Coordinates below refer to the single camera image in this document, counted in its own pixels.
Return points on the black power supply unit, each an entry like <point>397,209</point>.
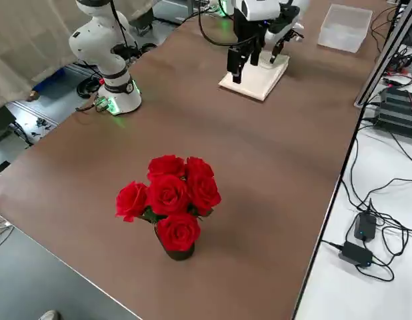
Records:
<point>397,98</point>
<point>392,120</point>

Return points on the black power adapter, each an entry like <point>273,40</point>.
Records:
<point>364,226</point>
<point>356,253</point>

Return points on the clear plastic box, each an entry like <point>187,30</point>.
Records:
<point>342,36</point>

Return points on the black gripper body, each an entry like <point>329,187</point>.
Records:
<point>279,28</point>
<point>239,33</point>

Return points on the red rose bouquet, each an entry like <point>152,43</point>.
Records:
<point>167,193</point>

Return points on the person's foot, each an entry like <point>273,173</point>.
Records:
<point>50,316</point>

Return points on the cream tablecloth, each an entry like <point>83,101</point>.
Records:
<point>259,83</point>

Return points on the aluminium frame post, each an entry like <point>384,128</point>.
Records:
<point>381,63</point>

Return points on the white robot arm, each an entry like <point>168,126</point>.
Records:
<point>102,50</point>
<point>300,26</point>

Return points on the beige curtain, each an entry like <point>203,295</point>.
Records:
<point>26,40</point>

